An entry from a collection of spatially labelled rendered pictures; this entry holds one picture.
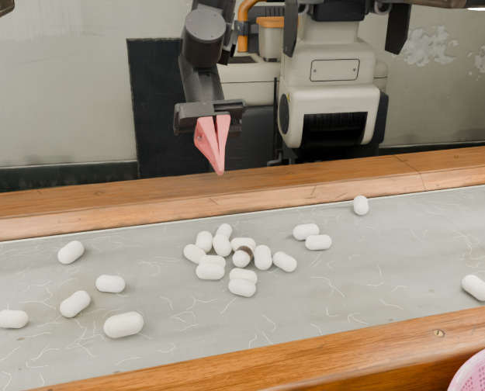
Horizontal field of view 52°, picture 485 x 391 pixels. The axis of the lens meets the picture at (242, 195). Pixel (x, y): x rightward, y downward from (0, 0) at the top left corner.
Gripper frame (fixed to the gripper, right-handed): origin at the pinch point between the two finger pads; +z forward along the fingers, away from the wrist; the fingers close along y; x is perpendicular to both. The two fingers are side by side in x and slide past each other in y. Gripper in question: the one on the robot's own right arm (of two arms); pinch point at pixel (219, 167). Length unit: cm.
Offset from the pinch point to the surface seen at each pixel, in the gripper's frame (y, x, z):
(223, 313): -4.9, -8.7, 21.6
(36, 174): -55, 186, -103
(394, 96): 140, 149, -109
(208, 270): -5.2, -6.0, 16.0
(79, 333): -19.5, -8.5, 21.1
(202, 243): -4.7, -2.4, 11.4
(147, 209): -10.4, 5.3, 2.7
